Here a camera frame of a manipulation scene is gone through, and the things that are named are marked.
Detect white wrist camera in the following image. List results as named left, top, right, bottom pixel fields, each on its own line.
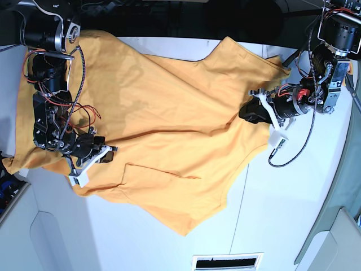
left=248, top=89, right=296, bottom=150
left=66, top=145, right=118, bottom=187

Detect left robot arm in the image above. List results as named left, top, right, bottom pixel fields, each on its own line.
left=239, top=1, right=360, bottom=124

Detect blue black clutter bin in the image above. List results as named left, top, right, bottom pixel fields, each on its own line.
left=0, top=151, right=29, bottom=216

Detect white slotted vent plate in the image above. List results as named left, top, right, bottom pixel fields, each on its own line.
left=192, top=252, right=264, bottom=271

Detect black cable on right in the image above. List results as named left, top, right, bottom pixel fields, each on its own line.
left=304, top=16, right=322, bottom=37

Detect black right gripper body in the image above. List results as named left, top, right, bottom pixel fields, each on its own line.
left=70, top=133, right=104, bottom=167

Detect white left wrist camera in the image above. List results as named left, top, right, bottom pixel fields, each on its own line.
left=248, top=89, right=296, bottom=150

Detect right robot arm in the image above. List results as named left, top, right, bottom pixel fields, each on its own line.
left=15, top=1, right=116, bottom=167

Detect orange handled scissors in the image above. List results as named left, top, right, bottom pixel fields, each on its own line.
left=345, top=62, right=361, bottom=113

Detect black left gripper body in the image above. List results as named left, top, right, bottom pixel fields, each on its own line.
left=274, top=89, right=310, bottom=120

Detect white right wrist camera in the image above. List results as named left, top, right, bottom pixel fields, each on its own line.
left=66, top=145, right=118, bottom=187

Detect orange yellow t-shirt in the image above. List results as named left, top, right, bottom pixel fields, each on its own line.
left=2, top=29, right=292, bottom=237

